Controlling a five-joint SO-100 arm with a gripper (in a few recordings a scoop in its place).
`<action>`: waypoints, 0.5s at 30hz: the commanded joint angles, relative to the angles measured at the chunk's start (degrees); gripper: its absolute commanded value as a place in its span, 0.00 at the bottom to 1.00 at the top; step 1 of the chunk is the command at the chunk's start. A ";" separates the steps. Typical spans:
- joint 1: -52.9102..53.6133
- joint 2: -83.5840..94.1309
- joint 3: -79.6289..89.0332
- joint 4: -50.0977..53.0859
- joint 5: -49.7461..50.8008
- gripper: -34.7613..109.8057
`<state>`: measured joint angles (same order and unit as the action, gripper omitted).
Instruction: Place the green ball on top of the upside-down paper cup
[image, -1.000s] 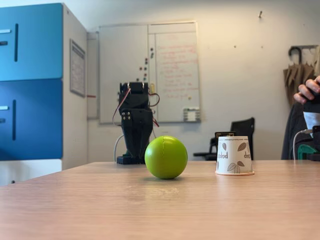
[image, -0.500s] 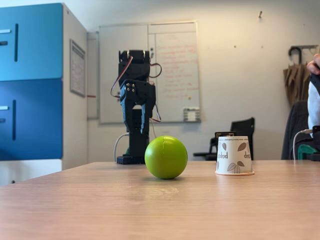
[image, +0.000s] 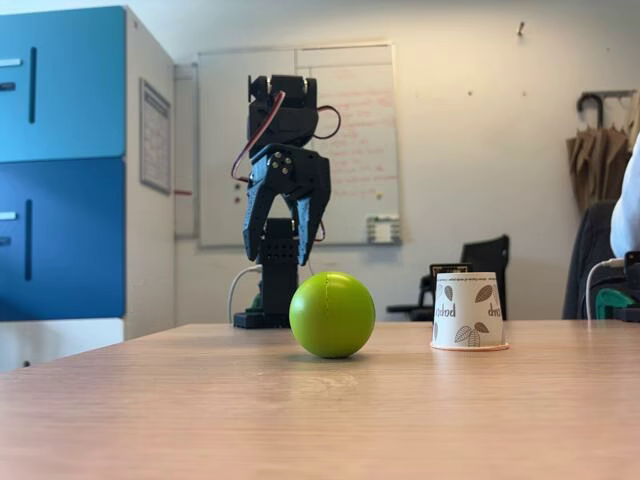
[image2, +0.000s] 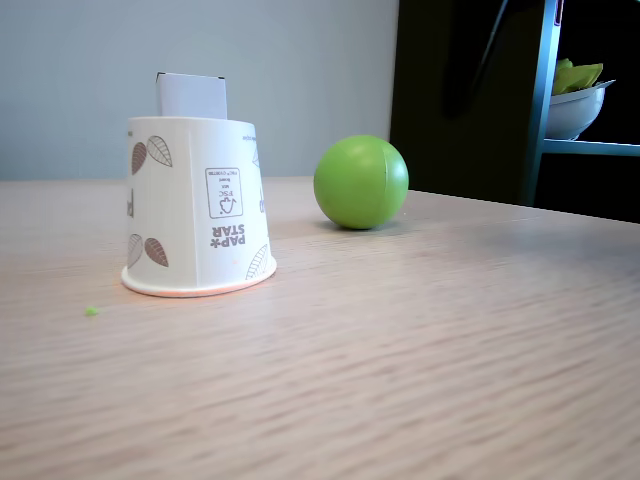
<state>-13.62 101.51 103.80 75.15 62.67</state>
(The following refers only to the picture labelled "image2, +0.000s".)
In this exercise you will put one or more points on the white rectangular box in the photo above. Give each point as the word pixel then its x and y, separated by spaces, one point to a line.
pixel 192 97

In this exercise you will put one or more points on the green foam ball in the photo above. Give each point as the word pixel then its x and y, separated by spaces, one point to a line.
pixel 357 185

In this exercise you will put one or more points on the white bowl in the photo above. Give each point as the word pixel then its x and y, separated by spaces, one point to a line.
pixel 572 115

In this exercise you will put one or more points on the white paper cup leaf print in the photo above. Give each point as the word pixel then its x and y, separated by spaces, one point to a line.
pixel 170 220

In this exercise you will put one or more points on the blue metal shelf frame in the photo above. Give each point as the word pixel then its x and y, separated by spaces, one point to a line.
pixel 542 100

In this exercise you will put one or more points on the dark cabinet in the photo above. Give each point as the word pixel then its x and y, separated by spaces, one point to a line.
pixel 425 150

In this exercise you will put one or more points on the small green crumb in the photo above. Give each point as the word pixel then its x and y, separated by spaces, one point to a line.
pixel 91 311

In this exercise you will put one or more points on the green items in bowl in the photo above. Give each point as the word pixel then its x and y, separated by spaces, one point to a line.
pixel 575 77

